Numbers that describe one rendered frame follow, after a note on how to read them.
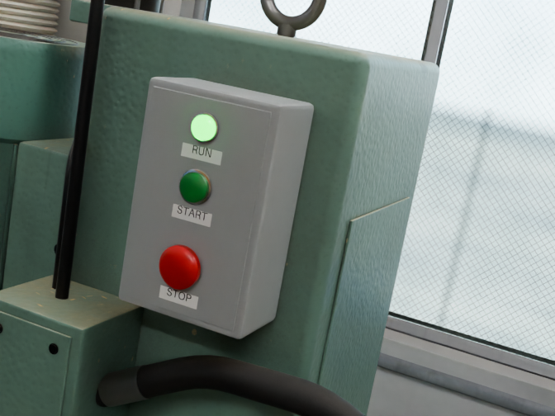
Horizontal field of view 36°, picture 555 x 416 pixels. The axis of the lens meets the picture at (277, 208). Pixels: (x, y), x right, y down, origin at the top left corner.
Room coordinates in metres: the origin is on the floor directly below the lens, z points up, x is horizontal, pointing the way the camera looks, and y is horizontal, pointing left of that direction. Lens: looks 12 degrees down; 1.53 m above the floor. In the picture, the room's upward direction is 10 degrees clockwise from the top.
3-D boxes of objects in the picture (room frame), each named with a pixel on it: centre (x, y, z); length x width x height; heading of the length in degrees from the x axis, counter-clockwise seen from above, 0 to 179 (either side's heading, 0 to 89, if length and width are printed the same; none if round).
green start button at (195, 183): (0.55, 0.06, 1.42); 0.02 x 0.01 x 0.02; 68
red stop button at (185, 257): (0.55, 0.06, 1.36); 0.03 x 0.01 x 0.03; 68
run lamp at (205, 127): (0.55, 0.06, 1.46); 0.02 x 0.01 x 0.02; 68
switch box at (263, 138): (0.58, 0.04, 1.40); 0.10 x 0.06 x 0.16; 68
